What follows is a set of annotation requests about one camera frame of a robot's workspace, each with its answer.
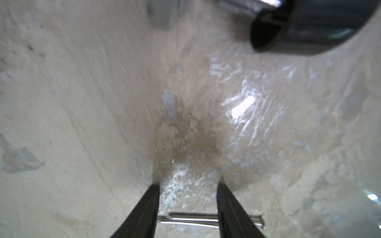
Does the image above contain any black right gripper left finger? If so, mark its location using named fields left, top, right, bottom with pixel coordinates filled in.
left=111, top=183, right=160, bottom=238

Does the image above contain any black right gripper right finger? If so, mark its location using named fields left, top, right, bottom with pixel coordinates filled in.
left=216, top=182, right=265, bottom=238

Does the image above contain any steel nail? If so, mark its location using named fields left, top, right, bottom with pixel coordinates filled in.
left=157, top=212, right=266, bottom=230

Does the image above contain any black tool handle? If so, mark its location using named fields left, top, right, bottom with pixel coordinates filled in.
left=250, top=0, right=381, bottom=56

